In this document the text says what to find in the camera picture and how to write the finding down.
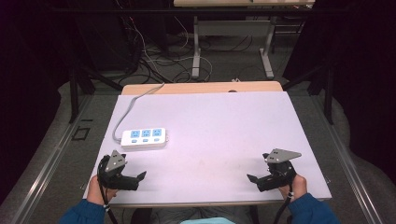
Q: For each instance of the white metal frame desk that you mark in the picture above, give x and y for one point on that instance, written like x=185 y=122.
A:
x=232 y=28

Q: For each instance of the person's right hand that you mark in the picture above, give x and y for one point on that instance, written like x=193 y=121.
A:
x=295 y=186

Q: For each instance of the person's left hand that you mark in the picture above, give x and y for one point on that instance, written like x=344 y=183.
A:
x=96 y=192

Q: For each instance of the black metal stand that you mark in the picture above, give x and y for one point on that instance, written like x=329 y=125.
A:
x=323 y=87
x=76 y=90

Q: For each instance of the white table cover board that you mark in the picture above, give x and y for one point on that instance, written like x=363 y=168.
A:
x=211 y=133

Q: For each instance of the metal floor rail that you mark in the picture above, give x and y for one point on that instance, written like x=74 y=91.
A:
x=345 y=161
x=43 y=168

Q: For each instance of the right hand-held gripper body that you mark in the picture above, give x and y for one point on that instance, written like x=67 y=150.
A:
x=281 y=166

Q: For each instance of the wooden table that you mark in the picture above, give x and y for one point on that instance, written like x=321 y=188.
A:
x=199 y=87

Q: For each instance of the white power strip blue sockets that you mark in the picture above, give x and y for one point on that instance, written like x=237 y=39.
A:
x=144 y=138

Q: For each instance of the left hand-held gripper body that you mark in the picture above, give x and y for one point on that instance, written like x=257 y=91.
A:
x=114 y=163

